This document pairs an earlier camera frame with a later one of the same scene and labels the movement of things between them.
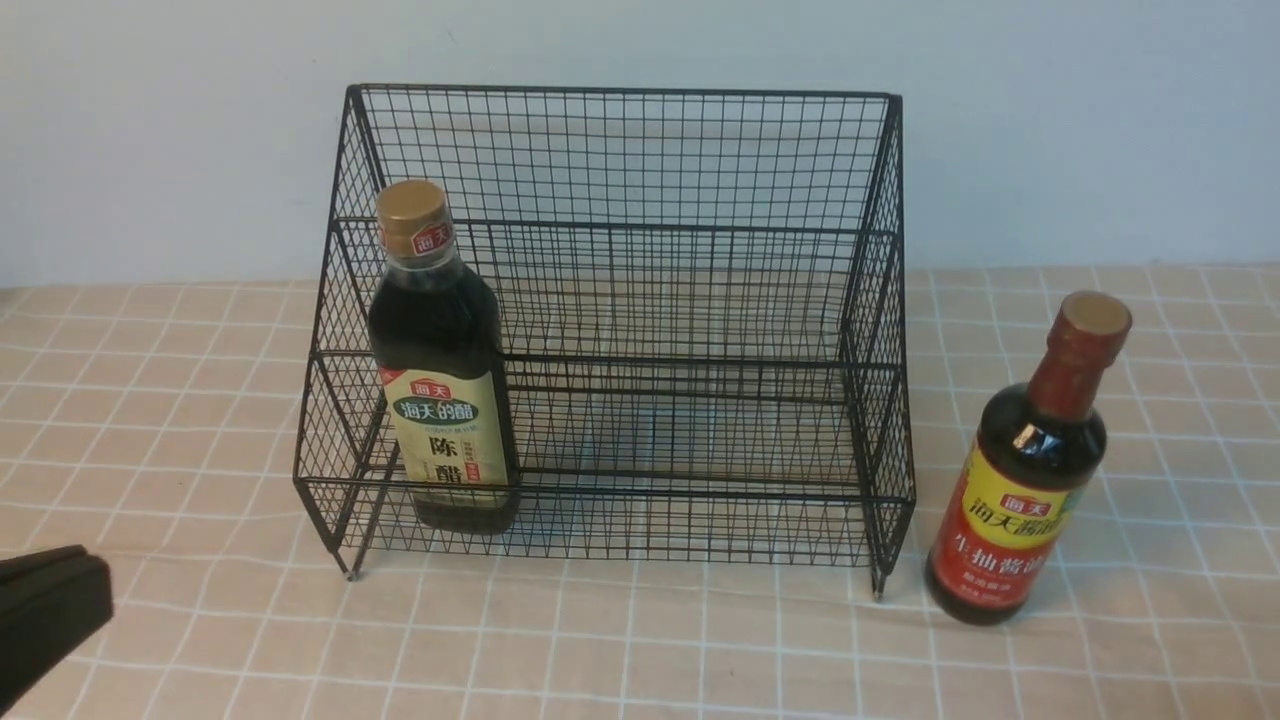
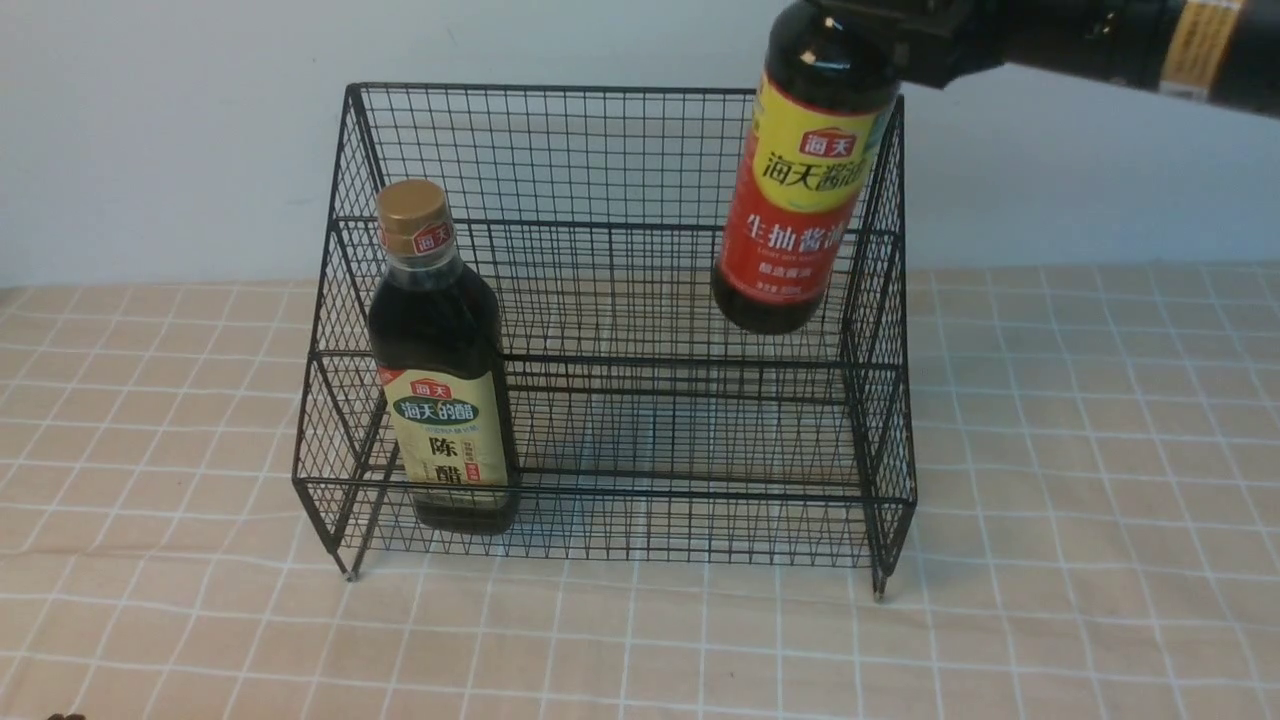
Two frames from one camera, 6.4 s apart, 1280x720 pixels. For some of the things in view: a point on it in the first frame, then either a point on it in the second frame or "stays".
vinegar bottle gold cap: (439, 359) stays
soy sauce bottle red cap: (1031, 462) to (827, 100)
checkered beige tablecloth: (158, 426) stays
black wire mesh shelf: (698, 297) stays
